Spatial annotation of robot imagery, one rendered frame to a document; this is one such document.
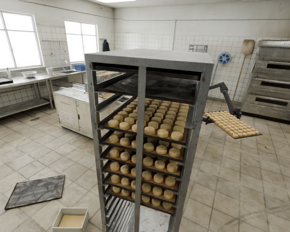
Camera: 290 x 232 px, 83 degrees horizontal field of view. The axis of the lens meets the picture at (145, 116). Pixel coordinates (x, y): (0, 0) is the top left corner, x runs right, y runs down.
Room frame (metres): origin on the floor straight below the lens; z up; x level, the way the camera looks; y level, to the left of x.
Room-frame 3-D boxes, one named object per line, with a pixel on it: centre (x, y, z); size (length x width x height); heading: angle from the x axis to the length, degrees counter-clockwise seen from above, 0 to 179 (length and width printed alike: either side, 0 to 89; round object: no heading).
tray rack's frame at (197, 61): (0.92, -0.07, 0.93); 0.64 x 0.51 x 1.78; 163
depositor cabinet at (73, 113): (3.20, 1.15, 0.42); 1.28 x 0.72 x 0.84; 62
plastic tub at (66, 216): (1.10, 0.72, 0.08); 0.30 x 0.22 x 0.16; 92
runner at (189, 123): (0.86, -0.26, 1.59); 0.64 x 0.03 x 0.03; 163
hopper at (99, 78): (2.97, 0.74, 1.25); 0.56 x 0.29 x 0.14; 152
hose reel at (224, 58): (5.68, -2.48, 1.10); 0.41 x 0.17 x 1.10; 62
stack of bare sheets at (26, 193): (1.54, 1.36, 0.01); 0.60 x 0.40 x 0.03; 108
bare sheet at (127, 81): (0.91, -0.07, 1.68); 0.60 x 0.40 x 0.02; 163
